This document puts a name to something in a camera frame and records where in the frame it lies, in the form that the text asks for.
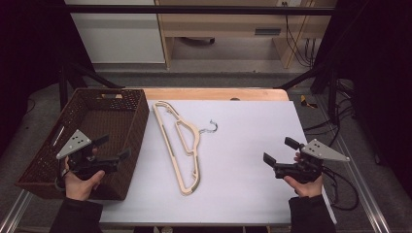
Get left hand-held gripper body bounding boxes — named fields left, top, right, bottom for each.
left=56, top=129, right=122, bottom=181

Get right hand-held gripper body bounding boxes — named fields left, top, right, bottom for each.
left=273, top=138, right=351, bottom=184

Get brown woven basket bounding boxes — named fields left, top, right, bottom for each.
left=14, top=87, right=151, bottom=201

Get cream plastic clothes hanger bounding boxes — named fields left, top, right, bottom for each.
left=153, top=100, right=219, bottom=197

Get person's right hand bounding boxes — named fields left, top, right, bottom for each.
left=283, top=174, right=326, bottom=199

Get person's left hand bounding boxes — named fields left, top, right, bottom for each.
left=62, top=170, right=107, bottom=202

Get white foam board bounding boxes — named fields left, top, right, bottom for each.
left=96, top=99, right=338, bottom=226

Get yellow and black tool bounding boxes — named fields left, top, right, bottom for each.
left=299, top=94, right=319, bottom=110

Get black metal stand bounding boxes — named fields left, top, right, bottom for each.
left=274, top=62, right=342, bottom=126
left=57, top=60, right=126, bottom=112

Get wooden table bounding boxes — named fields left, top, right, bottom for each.
left=142, top=87, right=291, bottom=102

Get black curtain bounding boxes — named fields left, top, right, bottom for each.
left=0, top=0, right=95, bottom=158
left=312, top=0, right=412, bottom=199

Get white cabinet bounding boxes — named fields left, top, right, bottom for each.
left=63, top=0, right=166, bottom=64

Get light wooden desk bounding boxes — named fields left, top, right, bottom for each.
left=154, top=0, right=338, bottom=70

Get black floor cables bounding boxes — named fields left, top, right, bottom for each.
left=303, top=79, right=358, bottom=149

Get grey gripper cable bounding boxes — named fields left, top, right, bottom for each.
left=53, top=167, right=71, bottom=192

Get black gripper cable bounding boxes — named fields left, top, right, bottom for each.
left=320, top=166, right=361, bottom=212

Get aluminium rail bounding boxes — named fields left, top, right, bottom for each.
left=0, top=189, right=34, bottom=233
left=315, top=93, right=392, bottom=233

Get black hanging cables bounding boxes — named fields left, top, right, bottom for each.
left=281, top=1, right=323, bottom=69

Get black horizontal frame bar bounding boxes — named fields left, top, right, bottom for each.
left=63, top=4, right=336, bottom=17

